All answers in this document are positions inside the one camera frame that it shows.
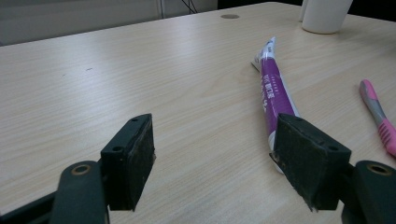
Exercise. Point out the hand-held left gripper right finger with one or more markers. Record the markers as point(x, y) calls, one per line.
point(306, 158)

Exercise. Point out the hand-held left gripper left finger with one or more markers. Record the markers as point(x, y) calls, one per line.
point(127, 161)

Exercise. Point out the purple toothpaste tube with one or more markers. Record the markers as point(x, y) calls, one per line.
point(274, 90)

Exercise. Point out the white cup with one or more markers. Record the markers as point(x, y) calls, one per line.
point(325, 15)

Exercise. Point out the round grey table grommet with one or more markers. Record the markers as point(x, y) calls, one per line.
point(230, 16)

